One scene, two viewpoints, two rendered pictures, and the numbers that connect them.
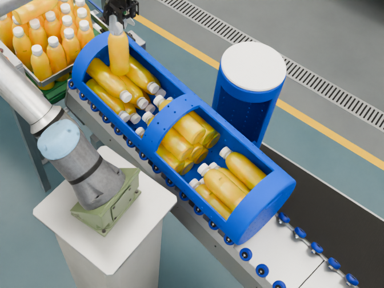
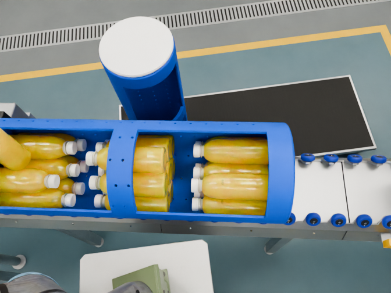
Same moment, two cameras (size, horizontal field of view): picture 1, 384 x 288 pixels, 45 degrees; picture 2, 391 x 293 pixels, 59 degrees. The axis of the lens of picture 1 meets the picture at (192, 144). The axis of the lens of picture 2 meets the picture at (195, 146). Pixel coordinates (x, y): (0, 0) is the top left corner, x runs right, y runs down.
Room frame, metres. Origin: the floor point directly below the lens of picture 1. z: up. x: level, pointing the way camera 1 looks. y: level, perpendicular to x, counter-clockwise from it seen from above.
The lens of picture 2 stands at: (0.55, 0.08, 2.02)
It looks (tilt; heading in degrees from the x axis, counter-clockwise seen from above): 66 degrees down; 331
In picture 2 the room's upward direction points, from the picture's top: 8 degrees counter-clockwise
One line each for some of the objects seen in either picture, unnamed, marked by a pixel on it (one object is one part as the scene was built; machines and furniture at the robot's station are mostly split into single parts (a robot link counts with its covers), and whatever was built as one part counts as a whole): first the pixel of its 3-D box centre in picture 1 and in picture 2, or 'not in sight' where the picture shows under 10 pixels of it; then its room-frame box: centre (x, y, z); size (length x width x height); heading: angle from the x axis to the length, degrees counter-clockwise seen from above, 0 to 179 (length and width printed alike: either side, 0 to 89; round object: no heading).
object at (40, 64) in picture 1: (42, 68); not in sight; (1.24, 0.65, 1.00); 0.07 x 0.07 x 0.20
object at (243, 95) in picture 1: (236, 126); (155, 106); (1.40, -0.21, 0.59); 0.28 x 0.28 x 0.88
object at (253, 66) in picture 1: (254, 66); (136, 45); (1.40, -0.21, 1.03); 0.28 x 0.28 x 0.01
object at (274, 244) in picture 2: not in sight; (278, 240); (0.57, -0.31, 0.31); 0.06 x 0.06 x 0.63; 51
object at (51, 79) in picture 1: (82, 61); not in sight; (1.34, 0.51, 0.96); 0.40 x 0.01 x 0.03; 141
